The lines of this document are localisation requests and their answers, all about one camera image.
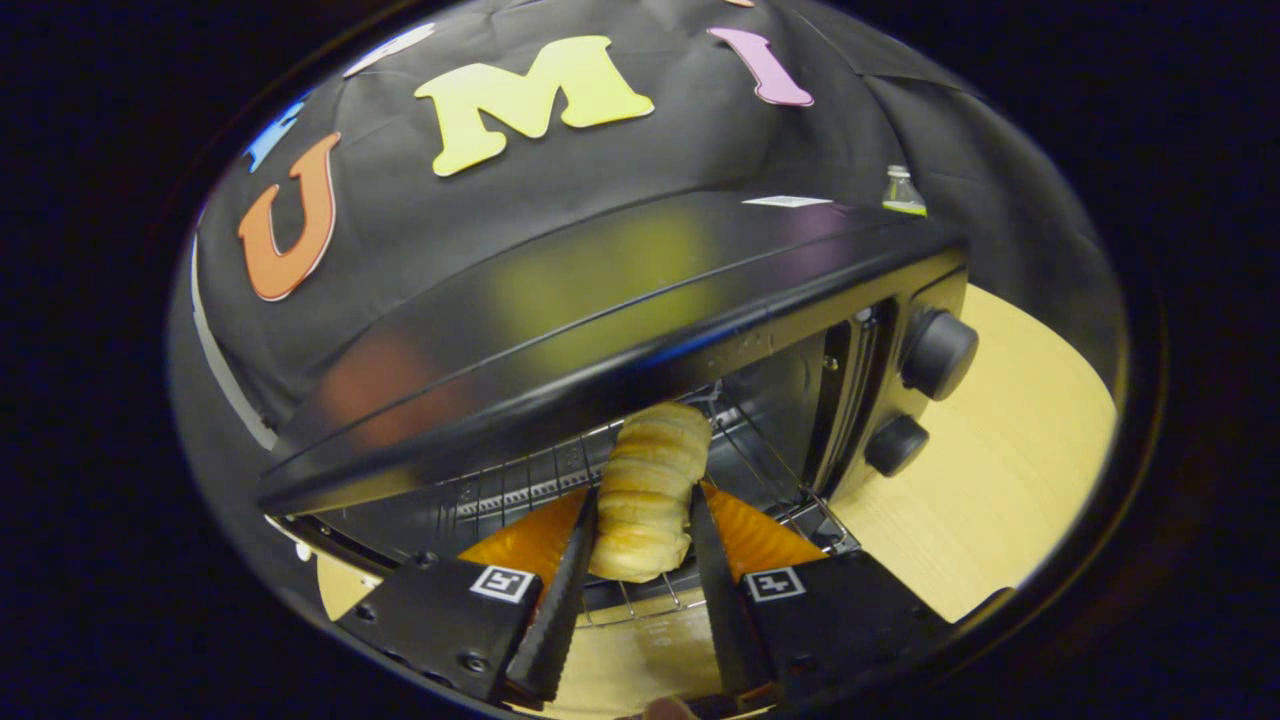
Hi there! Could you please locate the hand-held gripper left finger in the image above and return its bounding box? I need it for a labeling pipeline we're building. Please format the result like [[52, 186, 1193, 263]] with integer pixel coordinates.
[[335, 487, 601, 706]]

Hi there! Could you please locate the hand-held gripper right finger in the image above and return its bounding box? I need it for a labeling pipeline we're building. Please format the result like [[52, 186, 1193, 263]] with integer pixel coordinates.
[[688, 482, 956, 713]]

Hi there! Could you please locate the golden ridged bread roll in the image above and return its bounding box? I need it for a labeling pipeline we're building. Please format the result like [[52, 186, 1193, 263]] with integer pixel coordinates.
[[588, 402, 714, 584]]

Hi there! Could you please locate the black toaster oven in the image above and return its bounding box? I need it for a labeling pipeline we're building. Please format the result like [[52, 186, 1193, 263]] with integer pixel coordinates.
[[255, 190, 981, 641]]

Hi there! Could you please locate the green label drink bottle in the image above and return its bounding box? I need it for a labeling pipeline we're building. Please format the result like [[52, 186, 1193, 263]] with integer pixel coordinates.
[[882, 165, 928, 217]]

